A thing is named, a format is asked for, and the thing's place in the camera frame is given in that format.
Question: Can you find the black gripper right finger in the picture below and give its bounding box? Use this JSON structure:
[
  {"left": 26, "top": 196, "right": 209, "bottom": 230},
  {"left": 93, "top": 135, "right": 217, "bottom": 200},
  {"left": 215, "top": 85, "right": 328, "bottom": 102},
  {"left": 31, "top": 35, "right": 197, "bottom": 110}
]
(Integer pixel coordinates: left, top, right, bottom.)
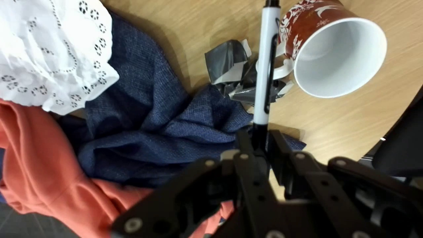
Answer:
[{"left": 269, "top": 131, "right": 423, "bottom": 238}]

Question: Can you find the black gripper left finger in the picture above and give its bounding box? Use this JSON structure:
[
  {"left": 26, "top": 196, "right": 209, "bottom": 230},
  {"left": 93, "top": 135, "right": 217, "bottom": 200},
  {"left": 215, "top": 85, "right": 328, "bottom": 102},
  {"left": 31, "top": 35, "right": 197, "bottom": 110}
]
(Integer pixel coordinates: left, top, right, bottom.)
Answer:
[{"left": 111, "top": 131, "right": 287, "bottom": 238}]

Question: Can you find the black and white brush pen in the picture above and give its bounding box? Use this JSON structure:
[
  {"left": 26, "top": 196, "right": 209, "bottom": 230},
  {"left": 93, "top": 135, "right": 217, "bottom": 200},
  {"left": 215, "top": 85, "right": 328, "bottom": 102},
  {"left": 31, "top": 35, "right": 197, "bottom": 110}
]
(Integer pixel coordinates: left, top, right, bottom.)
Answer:
[{"left": 253, "top": 0, "right": 281, "bottom": 151}]

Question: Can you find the round wooden table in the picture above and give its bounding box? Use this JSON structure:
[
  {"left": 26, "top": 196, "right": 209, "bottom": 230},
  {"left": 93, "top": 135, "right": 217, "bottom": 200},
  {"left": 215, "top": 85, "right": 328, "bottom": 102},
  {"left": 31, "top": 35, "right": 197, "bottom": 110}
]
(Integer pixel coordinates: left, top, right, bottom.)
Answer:
[{"left": 102, "top": 0, "right": 423, "bottom": 163}]

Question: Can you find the blue cloth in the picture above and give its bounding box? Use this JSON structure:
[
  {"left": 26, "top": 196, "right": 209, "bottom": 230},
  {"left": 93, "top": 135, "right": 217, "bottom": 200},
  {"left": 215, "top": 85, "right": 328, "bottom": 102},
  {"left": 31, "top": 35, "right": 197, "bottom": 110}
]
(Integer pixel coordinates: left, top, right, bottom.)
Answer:
[{"left": 57, "top": 12, "right": 308, "bottom": 189}]

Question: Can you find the crumpled grey tape wad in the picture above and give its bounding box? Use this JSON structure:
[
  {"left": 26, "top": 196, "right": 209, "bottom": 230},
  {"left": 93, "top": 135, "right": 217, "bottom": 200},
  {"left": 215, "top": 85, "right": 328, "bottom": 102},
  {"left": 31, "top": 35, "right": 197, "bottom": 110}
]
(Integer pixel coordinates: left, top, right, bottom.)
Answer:
[{"left": 204, "top": 39, "right": 295, "bottom": 106}]

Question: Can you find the red and white mug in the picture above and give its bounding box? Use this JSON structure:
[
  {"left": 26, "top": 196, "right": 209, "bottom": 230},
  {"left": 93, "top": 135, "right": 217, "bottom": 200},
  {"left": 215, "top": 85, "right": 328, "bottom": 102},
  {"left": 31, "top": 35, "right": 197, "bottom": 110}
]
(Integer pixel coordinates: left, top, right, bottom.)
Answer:
[{"left": 274, "top": 0, "right": 388, "bottom": 98}]

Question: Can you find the orange cloth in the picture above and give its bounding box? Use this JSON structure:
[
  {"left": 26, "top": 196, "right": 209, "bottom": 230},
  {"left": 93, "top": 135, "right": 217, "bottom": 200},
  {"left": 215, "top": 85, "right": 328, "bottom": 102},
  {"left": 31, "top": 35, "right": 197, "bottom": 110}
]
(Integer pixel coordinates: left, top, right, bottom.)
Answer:
[{"left": 0, "top": 98, "right": 236, "bottom": 238}]

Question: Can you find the white lace doily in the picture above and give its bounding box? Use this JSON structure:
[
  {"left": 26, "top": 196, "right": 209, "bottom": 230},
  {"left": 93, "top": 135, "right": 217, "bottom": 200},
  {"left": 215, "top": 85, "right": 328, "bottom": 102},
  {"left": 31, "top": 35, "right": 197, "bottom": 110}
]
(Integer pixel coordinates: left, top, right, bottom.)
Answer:
[{"left": 0, "top": 0, "right": 119, "bottom": 115}]

